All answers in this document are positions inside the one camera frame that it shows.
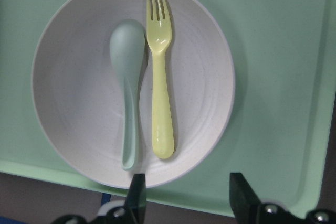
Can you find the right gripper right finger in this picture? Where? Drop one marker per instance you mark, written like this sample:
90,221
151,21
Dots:
243,200

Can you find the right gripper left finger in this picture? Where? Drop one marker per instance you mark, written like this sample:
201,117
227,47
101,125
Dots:
135,203

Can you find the white round plate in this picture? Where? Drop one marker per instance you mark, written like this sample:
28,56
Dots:
80,105

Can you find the yellow plastic fork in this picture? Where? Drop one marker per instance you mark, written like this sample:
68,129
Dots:
159,37

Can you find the pale green plastic spoon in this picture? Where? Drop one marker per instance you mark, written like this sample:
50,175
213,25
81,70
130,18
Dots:
126,52

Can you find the light green tray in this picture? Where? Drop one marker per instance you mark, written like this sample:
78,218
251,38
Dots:
283,54

